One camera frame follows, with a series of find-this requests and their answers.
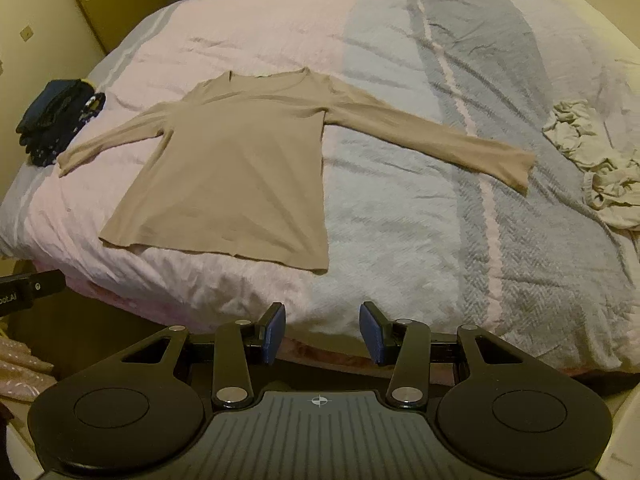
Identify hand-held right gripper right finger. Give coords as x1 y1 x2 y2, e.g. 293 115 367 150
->
359 301 526 409

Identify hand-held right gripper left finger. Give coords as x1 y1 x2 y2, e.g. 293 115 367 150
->
120 301 287 409

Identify tan long-sleeve shirt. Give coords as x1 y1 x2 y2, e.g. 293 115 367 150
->
56 69 537 276

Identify light beige garment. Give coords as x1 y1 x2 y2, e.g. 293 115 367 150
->
542 100 640 232

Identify stack of dark clothes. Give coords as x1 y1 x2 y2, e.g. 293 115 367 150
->
15 79 107 168

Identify pink dotted cloth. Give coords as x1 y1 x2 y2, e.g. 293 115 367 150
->
0 335 56 403

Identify striped pink grey duvet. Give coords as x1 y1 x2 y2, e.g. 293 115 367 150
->
0 0 640 376

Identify wooden door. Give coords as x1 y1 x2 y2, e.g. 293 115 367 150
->
57 0 168 53

